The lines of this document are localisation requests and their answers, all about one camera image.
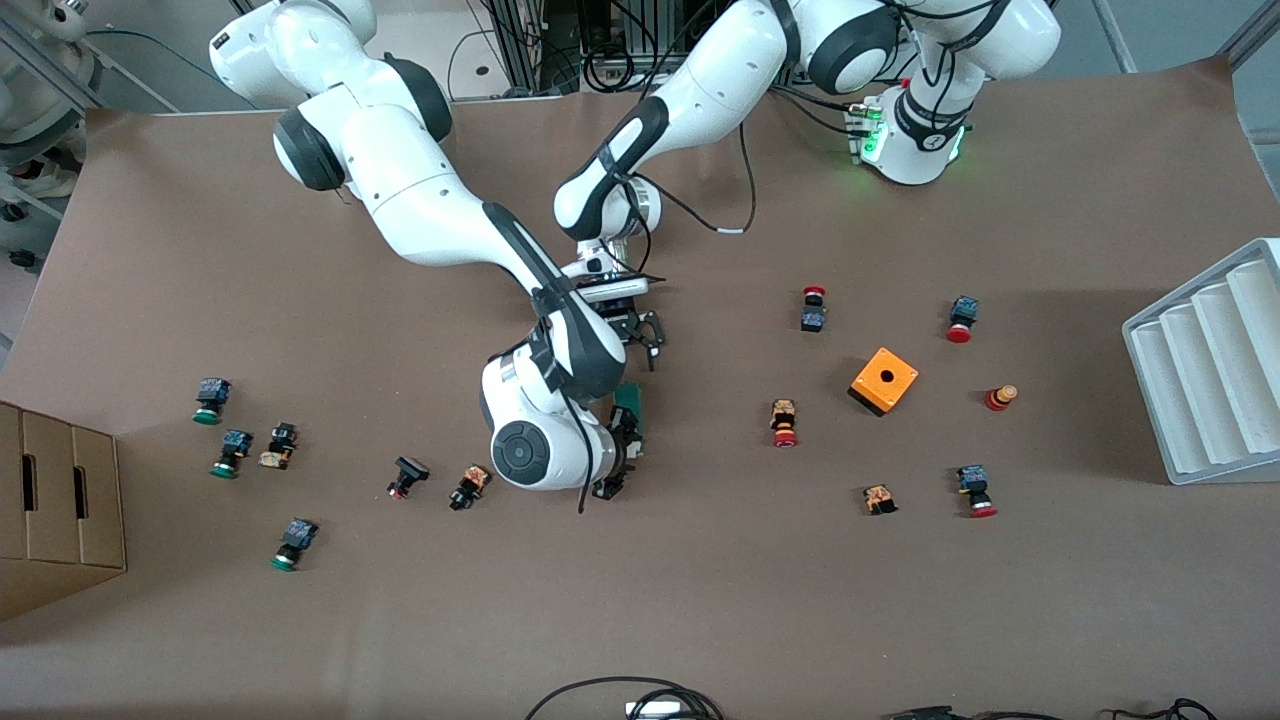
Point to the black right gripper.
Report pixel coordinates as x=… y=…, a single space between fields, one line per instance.
x=624 y=447

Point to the small white device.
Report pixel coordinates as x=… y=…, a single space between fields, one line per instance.
x=650 y=711

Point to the aluminium frame post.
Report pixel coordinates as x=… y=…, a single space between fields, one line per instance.
x=530 y=50

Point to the red emergency stop orange block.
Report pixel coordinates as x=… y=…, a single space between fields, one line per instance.
x=784 y=422

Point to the black round button orange block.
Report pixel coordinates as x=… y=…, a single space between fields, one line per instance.
x=468 y=487

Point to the black switch with orange block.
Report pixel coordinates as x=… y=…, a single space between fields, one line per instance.
x=279 y=446

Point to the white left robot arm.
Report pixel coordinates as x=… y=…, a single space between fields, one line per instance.
x=720 y=90

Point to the black square pushbutton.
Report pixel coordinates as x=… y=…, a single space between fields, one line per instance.
x=407 y=473

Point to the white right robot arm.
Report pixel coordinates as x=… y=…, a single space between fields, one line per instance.
x=400 y=190

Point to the aluminium profile bar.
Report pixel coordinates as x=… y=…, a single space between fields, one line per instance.
x=1258 y=30

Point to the green pushbutton with blue block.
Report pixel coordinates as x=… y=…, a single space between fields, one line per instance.
x=211 y=398
x=294 y=542
x=232 y=452

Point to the grey metal bar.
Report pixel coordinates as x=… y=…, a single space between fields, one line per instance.
x=1115 y=38

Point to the grey metal machine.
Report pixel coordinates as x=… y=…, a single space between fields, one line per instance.
x=40 y=110

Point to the orange contact block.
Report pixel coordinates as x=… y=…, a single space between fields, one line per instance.
x=879 y=499

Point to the orange button enclosure box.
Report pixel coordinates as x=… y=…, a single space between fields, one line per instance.
x=868 y=384

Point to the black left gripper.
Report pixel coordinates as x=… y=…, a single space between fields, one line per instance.
x=636 y=327

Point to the brown cardboard box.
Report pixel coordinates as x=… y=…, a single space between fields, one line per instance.
x=60 y=530

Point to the red yellow button head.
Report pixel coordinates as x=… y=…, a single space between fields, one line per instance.
x=1000 y=397

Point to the black knob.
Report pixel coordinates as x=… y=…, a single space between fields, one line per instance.
x=12 y=212
x=22 y=258

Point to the white ridged plastic tray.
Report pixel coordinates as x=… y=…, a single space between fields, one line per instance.
x=1200 y=370

